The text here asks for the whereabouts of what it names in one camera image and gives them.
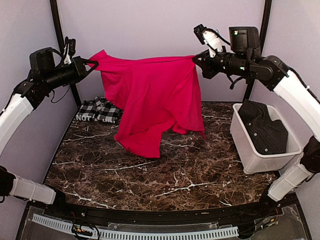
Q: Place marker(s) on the white slotted cable duct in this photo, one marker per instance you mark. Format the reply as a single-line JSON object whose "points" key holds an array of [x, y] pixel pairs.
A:
{"points": [[91, 233]]}

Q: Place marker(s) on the red garment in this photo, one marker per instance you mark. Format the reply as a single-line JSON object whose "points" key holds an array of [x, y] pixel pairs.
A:
{"points": [[155, 95]]}

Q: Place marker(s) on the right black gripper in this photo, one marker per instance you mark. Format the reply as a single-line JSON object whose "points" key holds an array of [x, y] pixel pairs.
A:
{"points": [[209, 71]]}

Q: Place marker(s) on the dark pinstriped button shirt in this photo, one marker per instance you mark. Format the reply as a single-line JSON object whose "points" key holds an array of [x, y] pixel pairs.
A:
{"points": [[269, 137]]}

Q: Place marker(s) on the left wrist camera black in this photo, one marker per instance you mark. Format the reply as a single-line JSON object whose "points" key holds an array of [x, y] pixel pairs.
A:
{"points": [[42, 61]]}

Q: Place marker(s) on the black white checkered shirt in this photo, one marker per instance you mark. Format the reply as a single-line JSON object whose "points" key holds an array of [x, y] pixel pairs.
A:
{"points": [[98, 110]]}

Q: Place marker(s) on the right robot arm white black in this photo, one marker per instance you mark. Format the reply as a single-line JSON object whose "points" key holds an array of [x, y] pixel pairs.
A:
{"points": [[286, 83]]}

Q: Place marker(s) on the left black frame post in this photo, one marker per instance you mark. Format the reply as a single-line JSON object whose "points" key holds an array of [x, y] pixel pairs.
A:
{"points": [[61, 43]]}

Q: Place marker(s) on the white plastic laundry bin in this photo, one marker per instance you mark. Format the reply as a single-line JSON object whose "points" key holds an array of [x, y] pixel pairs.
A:
{"points": [[253, 161]]}

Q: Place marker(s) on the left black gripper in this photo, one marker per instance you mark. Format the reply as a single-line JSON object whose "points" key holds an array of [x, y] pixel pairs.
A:
{"points": [[79, 71]]}

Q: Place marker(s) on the black front rail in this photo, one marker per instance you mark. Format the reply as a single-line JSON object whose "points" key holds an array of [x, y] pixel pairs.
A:
{"points": [[240, 214]]}

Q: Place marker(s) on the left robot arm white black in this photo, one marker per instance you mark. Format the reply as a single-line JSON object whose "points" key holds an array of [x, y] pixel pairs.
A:
{"points": [[26, 97]]}

